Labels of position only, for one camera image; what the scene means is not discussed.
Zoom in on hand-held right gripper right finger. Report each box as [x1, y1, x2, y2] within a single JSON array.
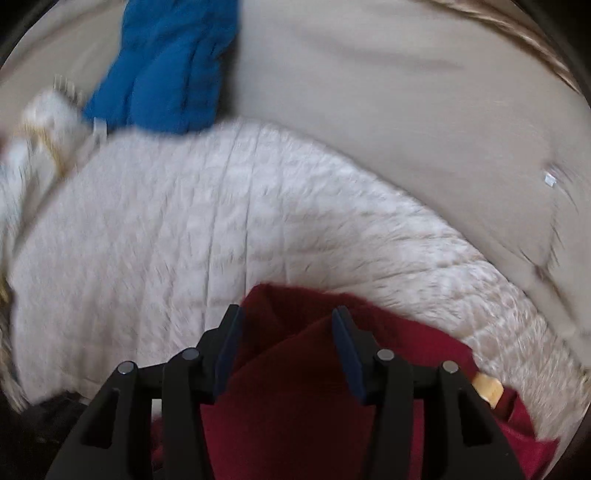
[[331, 305, 526, 480]]

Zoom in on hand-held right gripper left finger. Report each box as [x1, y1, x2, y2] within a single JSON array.
[[44, 304, 245, 480]]

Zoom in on dark red garment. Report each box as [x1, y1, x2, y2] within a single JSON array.
[[150, 284, 560, 480]]

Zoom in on cream quilted bedspread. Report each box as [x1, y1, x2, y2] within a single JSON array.
[[0, 121, 583, 444]]

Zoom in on beige tufted headboard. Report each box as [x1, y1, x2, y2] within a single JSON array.
[[0, 0, 591, 356]]

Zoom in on blue garment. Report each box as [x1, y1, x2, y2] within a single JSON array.
[[84, 0, 243, 136]]

